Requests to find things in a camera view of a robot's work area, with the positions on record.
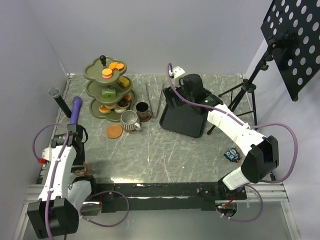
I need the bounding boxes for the orange glazed donut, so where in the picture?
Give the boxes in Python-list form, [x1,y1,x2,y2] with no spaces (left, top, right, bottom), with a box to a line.
[98,104,112,115]

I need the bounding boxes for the purple handled tool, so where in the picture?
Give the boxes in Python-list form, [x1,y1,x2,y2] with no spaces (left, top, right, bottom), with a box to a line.
[69,96,83,124]

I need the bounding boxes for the black perforated board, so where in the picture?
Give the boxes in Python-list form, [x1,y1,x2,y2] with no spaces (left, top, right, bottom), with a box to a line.
[260,0,320,102]

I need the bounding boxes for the white cream donut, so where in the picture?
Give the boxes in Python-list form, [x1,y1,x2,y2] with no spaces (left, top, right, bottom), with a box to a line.
[114,107,127,114]

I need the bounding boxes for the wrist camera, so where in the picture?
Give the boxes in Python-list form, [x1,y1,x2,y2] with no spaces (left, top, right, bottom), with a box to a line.
[37,147,52,165]
[169,66,186,88]

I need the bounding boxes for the small owl sticker box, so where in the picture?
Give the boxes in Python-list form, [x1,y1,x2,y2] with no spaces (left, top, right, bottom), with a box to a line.
[223,147,242,163]

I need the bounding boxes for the orange flower cookie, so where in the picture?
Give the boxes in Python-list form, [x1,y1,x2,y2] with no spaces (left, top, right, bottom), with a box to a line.
[115,62,125,71]

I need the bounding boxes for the ribbed grey bowl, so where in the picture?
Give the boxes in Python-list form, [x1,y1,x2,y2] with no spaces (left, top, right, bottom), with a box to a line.
[120,110,142,131]

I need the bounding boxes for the green three-tier serving stand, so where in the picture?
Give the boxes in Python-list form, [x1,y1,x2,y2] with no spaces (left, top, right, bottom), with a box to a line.
[83,55,137,123]

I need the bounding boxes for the copper cup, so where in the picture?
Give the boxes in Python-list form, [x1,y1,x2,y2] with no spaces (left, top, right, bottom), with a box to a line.
[71,162,88,177]

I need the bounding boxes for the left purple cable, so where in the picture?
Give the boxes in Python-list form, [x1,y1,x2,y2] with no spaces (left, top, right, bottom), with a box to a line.
[33,122,71,240]

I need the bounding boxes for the pink macaron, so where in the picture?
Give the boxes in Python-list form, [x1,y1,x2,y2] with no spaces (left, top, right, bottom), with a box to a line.
[102,74,113,79]

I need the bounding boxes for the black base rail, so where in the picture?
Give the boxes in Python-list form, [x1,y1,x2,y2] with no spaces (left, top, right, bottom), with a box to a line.
[86,182,247,213]

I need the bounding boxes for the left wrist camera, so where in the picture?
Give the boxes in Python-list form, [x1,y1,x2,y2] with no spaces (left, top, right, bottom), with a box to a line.
[37,147,52,165]

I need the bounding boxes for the green layered cake slice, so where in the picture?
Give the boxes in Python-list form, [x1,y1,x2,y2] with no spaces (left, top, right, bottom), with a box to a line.
[101,88,117,98]

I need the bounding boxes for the round orange cracker biscuit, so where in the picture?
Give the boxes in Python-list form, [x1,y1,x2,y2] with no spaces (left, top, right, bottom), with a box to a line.
[101,68,113,76]

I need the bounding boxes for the purple cable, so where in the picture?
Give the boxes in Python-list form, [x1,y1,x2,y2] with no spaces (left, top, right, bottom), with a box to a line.
[166,62,298,223]
[33,122,71,240]

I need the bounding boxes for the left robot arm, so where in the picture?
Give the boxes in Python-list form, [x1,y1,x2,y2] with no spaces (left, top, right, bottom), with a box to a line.
[27,123,99,239]

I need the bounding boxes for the metal tongs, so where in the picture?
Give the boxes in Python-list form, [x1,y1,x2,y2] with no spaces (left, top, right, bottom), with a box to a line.
[145,80,165,119]

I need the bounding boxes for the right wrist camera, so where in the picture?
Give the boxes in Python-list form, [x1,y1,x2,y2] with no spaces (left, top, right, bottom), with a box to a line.
[169,66,186,88]

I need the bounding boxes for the black serving tray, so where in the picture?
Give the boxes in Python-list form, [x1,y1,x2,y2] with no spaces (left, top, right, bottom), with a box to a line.
[159,87,208,138]

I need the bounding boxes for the dark wooden coaster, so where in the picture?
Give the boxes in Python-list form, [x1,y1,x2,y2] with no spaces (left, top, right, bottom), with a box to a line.
[136,112,152,122]

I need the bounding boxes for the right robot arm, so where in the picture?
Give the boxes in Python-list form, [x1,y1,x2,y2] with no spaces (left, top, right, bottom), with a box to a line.
[164,70,279,200]

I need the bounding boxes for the black tripod stand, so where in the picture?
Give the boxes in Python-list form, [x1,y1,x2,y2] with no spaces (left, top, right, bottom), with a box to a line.
[218,36,289,125]

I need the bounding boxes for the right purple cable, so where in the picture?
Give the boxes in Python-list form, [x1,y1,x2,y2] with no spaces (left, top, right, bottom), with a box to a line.
[166,62,298,223]

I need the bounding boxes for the dark metal cup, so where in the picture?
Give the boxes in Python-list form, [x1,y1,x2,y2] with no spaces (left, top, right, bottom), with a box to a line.
[136,102,152,119]

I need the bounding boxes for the black handheld microphone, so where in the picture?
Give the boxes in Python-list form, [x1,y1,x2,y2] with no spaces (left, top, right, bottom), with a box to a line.
[48,87,72,118]

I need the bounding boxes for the light wooden coaster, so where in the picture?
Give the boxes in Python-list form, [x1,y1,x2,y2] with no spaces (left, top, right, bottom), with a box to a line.
[105,123,123,139]
[124,129,137,133]

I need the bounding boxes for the yellow layered cake slice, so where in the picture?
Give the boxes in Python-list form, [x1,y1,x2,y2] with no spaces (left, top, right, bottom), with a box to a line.
[117,76,131,88]

